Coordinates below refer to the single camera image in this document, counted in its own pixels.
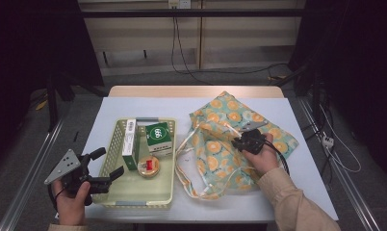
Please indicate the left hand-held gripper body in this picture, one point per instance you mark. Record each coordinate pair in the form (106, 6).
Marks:
(74, 174)

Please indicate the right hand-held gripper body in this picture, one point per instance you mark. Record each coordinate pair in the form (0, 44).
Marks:
(254, 141)

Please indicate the orange flower print cloth bag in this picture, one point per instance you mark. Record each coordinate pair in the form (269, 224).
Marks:
(214, 147)

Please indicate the pale green perforated plastic basket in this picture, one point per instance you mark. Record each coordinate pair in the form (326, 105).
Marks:
(140, 189)

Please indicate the round orange label tin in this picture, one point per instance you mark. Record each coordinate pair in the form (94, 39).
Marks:
(148, 166)

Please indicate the tall white green medicine box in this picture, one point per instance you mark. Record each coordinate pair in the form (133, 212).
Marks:
(129, 138)

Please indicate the square green top medicine box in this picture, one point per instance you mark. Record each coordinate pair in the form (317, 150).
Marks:
(158, 134)

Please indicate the person's right hand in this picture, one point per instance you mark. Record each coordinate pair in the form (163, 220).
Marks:
(265, 159)

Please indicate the person's left hand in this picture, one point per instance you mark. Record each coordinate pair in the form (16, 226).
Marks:
(71, 208)

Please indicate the small black stick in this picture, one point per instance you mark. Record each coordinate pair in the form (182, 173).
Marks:
(76, 136)

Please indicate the black metal stand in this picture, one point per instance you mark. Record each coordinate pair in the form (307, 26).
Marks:
(316, 96)
(52, 106)

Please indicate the yellow strip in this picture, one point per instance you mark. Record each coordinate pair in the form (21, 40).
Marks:
(42, 105)

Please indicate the white power strip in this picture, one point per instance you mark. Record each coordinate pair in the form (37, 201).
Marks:
(328, 141)

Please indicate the black curtain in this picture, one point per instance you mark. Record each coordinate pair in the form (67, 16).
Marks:
(358, 48)
(21, 48)

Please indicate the aluminium floor rail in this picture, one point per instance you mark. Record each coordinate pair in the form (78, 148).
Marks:
(32, 179)
(346, 179)

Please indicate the wooden upright post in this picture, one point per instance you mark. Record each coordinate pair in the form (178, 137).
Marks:
(201, 41)

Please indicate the white wall socket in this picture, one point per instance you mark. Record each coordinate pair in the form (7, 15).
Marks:
(178, 4)

